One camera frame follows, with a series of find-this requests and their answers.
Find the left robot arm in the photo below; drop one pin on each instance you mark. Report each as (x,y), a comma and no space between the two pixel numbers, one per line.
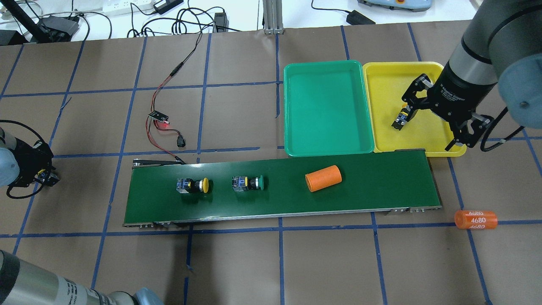
(23,283)

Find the orange cylinder with 4680 print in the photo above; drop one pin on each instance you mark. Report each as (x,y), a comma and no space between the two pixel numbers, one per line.
(475,220)

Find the black power adapter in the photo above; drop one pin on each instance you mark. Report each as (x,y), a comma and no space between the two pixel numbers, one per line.
(356,18)

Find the green conveyor belt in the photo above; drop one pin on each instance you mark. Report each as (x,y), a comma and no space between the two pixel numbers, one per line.
(387,181)

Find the yellow push button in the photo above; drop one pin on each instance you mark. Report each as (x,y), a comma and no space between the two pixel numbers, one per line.
(189,185)
(402,118)

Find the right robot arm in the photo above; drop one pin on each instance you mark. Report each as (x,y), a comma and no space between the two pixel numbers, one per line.
(502,46)

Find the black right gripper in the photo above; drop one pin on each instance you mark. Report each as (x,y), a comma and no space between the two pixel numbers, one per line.
(454,96)

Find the black controller board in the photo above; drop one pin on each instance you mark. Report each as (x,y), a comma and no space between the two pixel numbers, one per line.
(158,116)

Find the yellow plastic tray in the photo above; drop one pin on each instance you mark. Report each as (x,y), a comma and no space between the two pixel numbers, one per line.
(385,84)

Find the white power strip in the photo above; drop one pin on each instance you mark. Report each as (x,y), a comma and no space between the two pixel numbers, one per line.
(120,7)

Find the plain orange cylinder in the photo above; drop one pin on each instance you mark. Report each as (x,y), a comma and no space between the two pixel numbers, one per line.
(323,178)

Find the aluminium frame post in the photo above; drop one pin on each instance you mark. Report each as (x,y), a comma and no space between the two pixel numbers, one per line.
(272,17)

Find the green plastic tray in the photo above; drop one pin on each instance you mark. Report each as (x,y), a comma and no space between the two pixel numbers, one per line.
(326,109)

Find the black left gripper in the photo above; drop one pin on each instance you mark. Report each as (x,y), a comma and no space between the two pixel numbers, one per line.
(26,163)

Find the green push button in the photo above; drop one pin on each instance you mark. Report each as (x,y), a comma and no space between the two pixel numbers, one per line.
(48,178)
(246,183)

